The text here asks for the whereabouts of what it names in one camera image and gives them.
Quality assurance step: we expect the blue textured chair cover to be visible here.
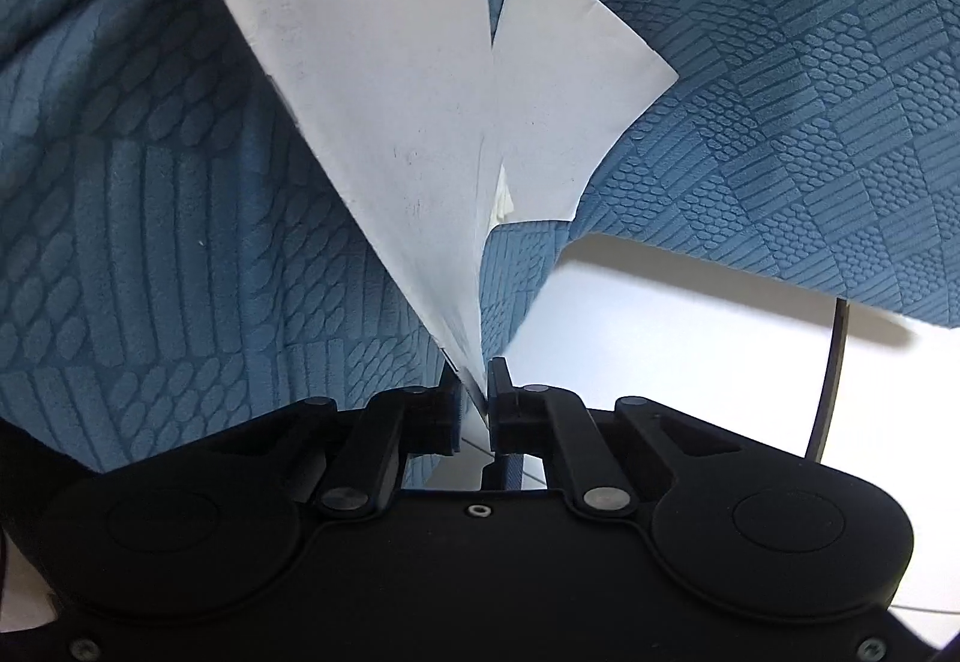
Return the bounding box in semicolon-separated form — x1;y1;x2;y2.
0;0;960;476

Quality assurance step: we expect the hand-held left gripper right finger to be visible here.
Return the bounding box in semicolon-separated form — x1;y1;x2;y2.
486;356;732;522

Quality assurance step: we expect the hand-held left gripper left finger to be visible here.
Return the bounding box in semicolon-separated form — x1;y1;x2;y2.
277;362;463;522

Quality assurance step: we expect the white paper booklet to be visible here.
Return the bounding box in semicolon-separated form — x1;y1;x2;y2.
172;0;500;423
491;0;681;228

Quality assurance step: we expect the dark curved chair frame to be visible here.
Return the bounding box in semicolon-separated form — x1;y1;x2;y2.
806;298;852;462

